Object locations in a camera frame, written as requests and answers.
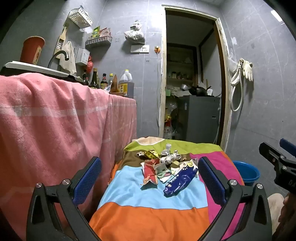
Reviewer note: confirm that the wooden grater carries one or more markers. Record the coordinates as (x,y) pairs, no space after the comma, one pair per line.
(60,41)

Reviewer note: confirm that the yellow-cap clear bottle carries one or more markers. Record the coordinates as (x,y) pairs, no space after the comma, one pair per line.
(110,78)

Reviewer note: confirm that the bunch of seasoning packets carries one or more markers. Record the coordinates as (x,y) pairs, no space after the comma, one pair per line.
(100,32)

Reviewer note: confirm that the small white appliance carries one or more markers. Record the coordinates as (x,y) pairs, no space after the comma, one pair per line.
(210,92)

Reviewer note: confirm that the white rubber gloves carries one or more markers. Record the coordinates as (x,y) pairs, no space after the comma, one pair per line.
(248,69)

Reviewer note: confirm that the plastic bag with bottles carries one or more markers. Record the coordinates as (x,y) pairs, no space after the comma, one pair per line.
(170,133)

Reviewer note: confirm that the brown pyramid carton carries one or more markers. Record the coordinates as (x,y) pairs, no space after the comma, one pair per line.
(115,87)

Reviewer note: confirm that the white plastic basket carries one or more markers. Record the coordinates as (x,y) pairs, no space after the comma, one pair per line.
(79,17)

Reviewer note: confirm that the black wok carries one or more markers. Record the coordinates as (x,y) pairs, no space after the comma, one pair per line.
(198,90)

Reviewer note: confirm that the white sink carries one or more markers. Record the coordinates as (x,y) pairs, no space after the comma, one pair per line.
(34,67)

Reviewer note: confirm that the pink striped cloth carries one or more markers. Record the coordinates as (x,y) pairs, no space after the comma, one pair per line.
(50,129)

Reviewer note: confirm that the green white paper scrap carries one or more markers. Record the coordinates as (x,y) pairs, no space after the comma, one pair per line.
(164,173)

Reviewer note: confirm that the red paper wrapper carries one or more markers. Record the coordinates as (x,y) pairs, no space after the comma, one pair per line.
(151,172)

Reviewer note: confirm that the person's right hand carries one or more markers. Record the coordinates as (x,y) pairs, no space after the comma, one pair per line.
(289,210)

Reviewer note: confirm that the small metal pot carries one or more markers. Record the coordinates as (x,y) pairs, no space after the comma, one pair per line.
(184,87)

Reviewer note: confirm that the black faucet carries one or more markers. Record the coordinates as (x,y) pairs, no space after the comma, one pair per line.
(56,54)

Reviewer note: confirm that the clear plastic bag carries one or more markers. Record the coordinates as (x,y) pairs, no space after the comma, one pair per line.
(232,63)

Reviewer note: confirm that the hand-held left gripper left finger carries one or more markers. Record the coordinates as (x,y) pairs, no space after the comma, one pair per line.
(89,180)

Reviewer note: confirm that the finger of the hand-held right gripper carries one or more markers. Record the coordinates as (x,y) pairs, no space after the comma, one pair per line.
(269,150)
(288,146)

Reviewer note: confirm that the white yellow-print wrapper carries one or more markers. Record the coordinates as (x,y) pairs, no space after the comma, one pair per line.
(190,164)

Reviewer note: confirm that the green box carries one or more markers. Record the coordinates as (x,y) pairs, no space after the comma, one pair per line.
(168,92)

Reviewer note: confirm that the blue snack packet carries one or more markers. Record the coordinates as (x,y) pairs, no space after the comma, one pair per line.
(179,182)

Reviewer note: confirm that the wooden shelf unit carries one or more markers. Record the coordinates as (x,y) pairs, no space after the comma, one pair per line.
(179,79)

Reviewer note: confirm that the grey wall shelf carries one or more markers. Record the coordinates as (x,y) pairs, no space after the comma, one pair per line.
(98,42)

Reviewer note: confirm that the white knotted plastic bag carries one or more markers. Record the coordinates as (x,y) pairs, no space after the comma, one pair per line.
(134,34)

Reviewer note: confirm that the grey cabinet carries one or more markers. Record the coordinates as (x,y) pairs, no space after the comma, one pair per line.
(198,118)

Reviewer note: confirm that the grey twisted wrapper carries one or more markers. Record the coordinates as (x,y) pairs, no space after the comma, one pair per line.
(168,148)

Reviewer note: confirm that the grey wall holder box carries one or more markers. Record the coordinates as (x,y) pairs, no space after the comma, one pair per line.
(82,56)

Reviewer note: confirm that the small dark sauce bottle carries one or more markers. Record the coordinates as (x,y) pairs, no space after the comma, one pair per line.
(85,80)

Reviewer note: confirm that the large cooking oil jug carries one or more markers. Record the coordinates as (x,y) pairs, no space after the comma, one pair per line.
(126,85)

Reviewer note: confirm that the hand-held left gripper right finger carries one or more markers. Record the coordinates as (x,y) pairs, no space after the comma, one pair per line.
(210,183)

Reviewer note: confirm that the red plastic bag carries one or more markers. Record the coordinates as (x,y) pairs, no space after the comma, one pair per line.
(90,63)

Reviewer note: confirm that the yellow wrapper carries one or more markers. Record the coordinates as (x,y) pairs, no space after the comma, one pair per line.
(151,154)

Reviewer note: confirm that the colourful patchwork blanket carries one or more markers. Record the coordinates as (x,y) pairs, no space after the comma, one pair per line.
(138,199)

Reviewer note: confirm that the orange wall plug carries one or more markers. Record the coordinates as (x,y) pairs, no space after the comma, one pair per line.
(157,49)

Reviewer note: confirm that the dirty white rag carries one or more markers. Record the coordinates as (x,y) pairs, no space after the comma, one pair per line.
(69,59)

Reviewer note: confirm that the red paper cup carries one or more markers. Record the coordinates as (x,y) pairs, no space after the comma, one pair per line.
(32,49)

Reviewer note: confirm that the small white wrapper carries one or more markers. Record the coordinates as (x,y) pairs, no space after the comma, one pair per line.
(140,154)

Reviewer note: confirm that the wooden door frame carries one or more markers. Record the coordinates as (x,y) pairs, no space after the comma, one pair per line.
(163,69)

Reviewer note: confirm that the red-label dark sauce bottle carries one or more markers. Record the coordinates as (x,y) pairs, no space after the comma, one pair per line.
(103,83)

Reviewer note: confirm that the blue plastic bucket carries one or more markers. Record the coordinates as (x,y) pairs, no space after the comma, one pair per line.
(247,172)

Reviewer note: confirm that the wall socket panel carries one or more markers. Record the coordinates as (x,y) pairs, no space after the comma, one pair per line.
(140,49)

